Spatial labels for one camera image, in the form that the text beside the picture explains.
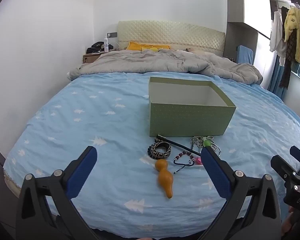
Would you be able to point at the green cardboard box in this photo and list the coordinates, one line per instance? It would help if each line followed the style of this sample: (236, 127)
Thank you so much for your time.
(185, 120)

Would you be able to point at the black and cream patterned bangle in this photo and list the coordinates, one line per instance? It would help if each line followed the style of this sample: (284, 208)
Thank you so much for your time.
(162, 152)

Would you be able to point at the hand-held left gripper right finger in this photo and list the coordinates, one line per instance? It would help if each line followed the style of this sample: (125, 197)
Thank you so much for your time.
(216, 172)

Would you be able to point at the blue towel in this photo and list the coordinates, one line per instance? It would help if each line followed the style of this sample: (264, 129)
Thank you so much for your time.
(245, 55)

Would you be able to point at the blue curtain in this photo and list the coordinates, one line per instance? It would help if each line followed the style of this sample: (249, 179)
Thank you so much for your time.
(275, 80)

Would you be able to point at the orange gourd ornament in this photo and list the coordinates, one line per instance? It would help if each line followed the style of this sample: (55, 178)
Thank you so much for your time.
(165, 180)

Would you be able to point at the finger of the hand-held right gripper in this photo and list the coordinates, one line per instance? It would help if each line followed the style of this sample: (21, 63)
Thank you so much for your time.
(280, 165)
(295, 152)

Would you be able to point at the yellow hanging hoodie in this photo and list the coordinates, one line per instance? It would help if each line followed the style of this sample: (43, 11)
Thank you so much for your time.
(293, 20)

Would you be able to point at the wooden nightstand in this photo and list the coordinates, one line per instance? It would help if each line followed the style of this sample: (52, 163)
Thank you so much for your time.
(90, 58)

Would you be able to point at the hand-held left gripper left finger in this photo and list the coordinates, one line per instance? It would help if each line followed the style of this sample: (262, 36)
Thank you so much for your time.
(82, 172)

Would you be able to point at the cream quilted headboard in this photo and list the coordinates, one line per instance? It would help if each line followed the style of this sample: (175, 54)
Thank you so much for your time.
(170, 33)

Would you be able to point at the blue bed sheet with trees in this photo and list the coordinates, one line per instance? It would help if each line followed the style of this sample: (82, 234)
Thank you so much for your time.
(90, 120)

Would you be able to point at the white hanging shirt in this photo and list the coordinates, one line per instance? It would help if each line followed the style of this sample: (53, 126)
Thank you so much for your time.
(276, 35)

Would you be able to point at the grey wardrobe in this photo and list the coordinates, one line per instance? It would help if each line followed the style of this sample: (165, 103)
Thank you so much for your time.
(250, 5)

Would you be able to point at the yellow pillow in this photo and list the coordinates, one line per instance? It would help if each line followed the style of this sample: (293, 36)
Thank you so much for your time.
(142, 47)

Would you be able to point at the black bag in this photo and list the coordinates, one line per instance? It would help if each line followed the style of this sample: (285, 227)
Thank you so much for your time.
(97, 47)

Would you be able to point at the pink hair clip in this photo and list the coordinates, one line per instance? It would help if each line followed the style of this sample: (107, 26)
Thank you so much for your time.
(198, 160)

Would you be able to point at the white bottle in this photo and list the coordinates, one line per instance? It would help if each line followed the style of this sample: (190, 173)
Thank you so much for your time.
(106, 45)

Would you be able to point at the black clothes rack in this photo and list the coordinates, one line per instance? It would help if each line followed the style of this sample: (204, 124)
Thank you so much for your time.
(286, 0)

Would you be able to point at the grey duvet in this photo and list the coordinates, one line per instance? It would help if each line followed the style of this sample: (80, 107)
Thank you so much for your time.
(152, 62)

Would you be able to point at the green bead ornament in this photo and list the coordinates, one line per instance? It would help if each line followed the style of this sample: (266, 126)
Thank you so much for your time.
(206, 143)

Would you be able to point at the grey wall socket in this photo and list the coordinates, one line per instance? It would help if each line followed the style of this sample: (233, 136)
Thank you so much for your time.
(112, 34)

